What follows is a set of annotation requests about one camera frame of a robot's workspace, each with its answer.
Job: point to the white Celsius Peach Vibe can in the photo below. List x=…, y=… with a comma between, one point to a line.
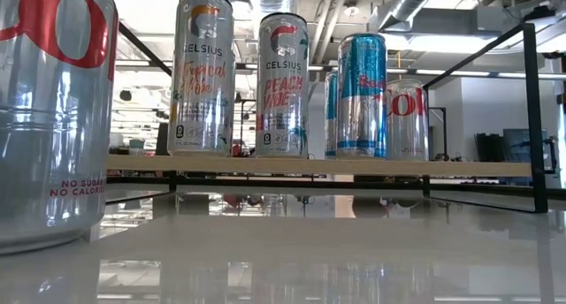
x=283, y=96

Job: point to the blue silver Red Bull can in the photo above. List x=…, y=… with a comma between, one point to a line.
x=362, y=105
x=331, y=118

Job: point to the white Celsius Tropical Vibe can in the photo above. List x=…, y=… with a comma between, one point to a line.
x=201, y=87

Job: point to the silver Diet Coke can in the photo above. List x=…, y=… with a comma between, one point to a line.
x=53, y=131
x=407, y=127

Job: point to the large black display screen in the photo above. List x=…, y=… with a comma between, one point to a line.
x=161, y=140

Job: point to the black round ceiling fixture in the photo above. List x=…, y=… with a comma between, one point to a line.
x=125, y=95

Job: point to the black upright panels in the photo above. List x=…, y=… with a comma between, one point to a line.
x=488, y=147

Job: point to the small black desk monitor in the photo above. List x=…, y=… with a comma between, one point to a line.
x=526, y=145

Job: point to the wooden shelf black metal frame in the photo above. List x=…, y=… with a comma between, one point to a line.
x=309, y=166

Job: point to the black overhead rig frame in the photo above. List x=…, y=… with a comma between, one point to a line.
x=435, y=108

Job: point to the silver ventilation duct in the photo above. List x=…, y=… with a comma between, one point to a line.
x=400, y=5

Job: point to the black metal table frame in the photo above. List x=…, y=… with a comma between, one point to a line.
x=495, y=190

